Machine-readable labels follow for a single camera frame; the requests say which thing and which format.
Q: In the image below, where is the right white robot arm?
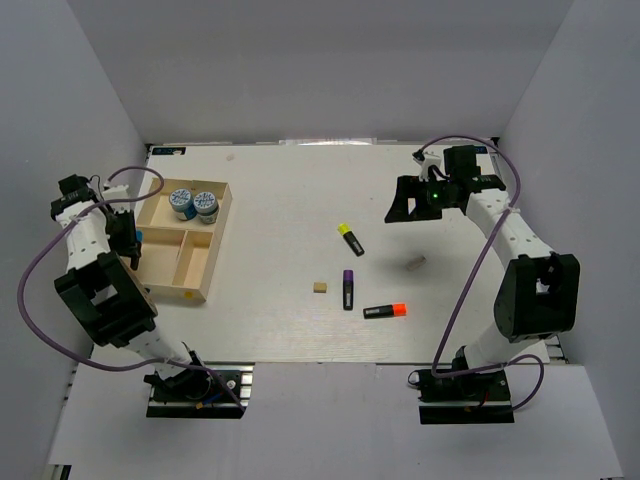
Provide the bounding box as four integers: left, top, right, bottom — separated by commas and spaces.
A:
384, 145, 580, 399

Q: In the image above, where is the orange cap highlighter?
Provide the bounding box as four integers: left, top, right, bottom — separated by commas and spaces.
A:
363, 303, 407, 319

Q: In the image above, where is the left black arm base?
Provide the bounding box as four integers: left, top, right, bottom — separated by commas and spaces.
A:
146, 363, 254, 420

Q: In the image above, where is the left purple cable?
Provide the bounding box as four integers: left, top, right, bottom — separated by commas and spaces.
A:
17, 165, 246, 414

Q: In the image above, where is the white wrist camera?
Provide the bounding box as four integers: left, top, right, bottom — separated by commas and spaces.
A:
101, 184, 131, 213
412, 149, 442, 182

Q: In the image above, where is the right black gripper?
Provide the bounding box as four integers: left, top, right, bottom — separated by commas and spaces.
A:
385, 175, 457, 223

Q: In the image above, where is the grey white eraser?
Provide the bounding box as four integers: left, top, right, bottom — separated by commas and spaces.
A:
406, 255, 427, 271

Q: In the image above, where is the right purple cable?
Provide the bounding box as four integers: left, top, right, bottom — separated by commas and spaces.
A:
417, 133, 547, 412

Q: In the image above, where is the wooden compartment tray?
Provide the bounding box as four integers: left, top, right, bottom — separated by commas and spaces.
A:
136, 179, 233, 303

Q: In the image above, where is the purple cap highlighter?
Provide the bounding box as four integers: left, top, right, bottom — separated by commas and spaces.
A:
342, 270, 355, 311

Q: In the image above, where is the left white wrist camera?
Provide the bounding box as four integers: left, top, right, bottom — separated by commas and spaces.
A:
101, 184, 131, 213

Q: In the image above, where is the yellow cap highlighter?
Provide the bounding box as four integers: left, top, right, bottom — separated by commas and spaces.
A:
337, 223, 365, 257

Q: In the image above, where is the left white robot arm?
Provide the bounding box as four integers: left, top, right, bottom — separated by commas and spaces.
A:
51, 175, 212, 399

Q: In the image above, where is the blue slime jar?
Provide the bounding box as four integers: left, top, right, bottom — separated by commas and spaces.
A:
193, 191, 219, 224
168, 188, 197, 221

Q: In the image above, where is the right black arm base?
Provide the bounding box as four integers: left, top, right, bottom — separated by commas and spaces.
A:
407, 369, 514, 425

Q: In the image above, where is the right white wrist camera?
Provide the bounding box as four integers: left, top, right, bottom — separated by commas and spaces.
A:
412, 149, 442, 182

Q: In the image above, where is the purple cable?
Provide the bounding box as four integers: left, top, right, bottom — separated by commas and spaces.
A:
417, 133, 547, 412
17, 165, 246, 414

